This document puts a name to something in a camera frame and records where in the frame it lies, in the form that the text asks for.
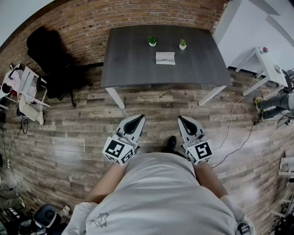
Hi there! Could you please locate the black shoulder strap buckle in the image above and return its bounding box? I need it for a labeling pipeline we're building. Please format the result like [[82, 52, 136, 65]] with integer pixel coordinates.
[[237, 222, 251, 235]]

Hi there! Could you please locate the white chair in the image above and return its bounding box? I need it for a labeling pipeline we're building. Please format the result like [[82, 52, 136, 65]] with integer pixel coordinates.
[[0, 64, 50, 108]]

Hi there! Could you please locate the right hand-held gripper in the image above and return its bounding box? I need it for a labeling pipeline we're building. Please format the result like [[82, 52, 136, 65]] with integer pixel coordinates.
[[177, 115, 213, 165]]

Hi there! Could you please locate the black floor cable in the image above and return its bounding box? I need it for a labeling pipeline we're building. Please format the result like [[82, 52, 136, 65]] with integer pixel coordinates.
[[210, 119, 260, 169]]

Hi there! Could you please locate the white cloth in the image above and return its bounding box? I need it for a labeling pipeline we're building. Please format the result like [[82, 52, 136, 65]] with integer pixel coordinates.
[[155, 51, 175, 66]]

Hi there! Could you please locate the white side table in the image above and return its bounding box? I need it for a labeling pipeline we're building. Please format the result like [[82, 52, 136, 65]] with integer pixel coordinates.
[[235, 46, 290, 96]]

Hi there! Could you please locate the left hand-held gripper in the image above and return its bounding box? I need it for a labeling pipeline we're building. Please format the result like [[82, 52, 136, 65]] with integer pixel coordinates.
[[102, 114, 146, 166]]

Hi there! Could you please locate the black office chair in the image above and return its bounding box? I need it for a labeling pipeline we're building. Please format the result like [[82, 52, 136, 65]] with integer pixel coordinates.
[[26, 26, 78, 108]]

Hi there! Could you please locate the person's white t-shirt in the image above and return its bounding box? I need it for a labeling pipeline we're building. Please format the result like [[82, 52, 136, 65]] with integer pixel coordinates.
[[61, 152, 255, 235]]

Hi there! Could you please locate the person's right leg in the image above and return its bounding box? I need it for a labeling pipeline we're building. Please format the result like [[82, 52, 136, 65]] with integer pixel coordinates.
[[161, 135, 187, 159]]

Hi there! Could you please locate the person's left forearm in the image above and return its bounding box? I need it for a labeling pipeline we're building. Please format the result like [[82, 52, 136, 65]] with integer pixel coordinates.
[[86, 160, 128, 204]]

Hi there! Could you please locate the dark grey wooden table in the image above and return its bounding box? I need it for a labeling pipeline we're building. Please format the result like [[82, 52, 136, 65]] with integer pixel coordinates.
[[101, 24, 233, 110]]

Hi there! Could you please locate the white floor cable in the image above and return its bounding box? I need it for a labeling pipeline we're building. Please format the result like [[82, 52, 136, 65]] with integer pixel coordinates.
[[212, 75, 258, 152]]

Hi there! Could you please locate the person's right forearm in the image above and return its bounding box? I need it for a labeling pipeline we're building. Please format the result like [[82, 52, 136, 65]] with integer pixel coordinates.
[[194, 160, 229, 199]]

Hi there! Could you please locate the white metal frame rack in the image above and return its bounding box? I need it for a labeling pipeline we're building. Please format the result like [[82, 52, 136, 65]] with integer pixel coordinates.
[[271, 150, 294, 218]]

